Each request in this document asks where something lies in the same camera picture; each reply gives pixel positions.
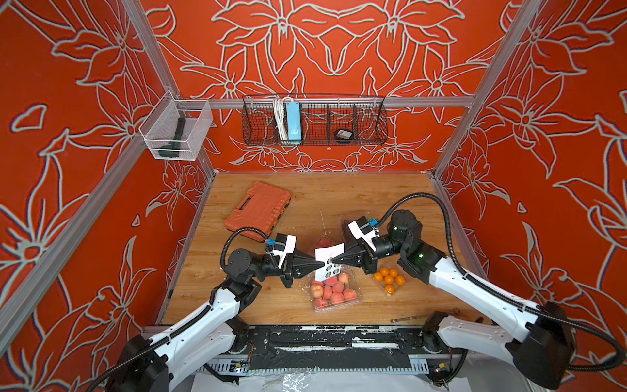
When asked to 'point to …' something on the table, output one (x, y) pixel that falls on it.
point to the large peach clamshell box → (336, 292)
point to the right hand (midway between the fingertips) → (334, 258)
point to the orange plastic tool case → (261, 207)
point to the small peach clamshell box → (325, 242)
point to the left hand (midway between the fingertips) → (321, 265)
